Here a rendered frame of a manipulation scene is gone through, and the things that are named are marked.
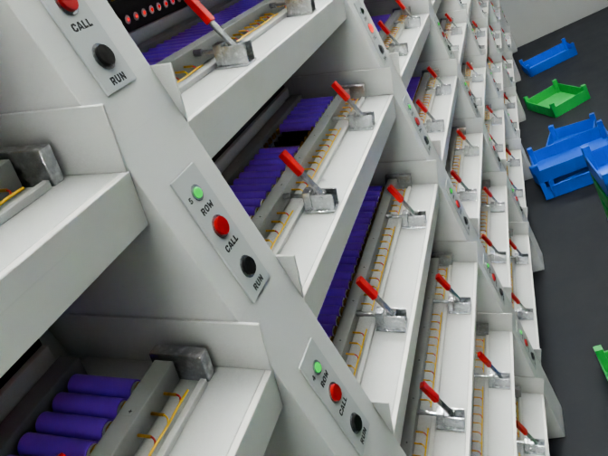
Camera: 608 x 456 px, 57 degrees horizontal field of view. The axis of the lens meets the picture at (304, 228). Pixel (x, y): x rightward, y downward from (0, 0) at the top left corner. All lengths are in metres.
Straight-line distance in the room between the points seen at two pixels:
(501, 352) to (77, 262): 1.04
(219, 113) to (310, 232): 0.19
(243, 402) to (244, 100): 0.31
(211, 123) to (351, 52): 0.57
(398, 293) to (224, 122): 0.41
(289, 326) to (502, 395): 0.75
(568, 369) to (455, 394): 0.81
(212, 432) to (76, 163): 0.22
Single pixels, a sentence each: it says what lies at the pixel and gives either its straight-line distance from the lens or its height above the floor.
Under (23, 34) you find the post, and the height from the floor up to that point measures 1.26.
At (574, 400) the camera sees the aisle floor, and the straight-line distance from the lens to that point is 1.66.
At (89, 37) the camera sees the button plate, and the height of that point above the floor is 1.24.
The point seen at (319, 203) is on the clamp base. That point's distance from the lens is 0.69.
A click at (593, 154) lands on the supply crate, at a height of 0.44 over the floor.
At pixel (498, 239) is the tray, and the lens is 1.65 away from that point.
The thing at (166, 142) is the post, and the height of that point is 1.15.
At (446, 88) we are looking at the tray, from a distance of 1.62.
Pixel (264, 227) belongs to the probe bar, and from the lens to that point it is 0.65.
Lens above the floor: 1.19
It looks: 20 degrees down
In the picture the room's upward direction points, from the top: 32 degrees counter-clockwise
